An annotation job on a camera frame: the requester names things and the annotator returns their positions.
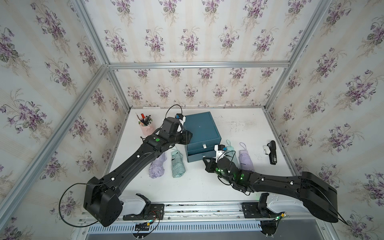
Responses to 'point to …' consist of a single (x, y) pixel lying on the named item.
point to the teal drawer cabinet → (205, 134)
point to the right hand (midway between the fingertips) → (203, 160)
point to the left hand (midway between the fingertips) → (190, 136)
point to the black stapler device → (272, 147)
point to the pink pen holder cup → (146, 125)
